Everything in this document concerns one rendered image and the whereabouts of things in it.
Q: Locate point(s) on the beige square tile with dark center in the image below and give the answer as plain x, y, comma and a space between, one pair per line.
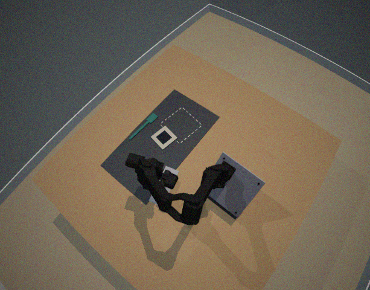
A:
163, 137

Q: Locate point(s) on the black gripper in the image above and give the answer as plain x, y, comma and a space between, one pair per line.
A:
169, 180

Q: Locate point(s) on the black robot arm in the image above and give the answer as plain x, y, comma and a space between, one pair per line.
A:
213, 177

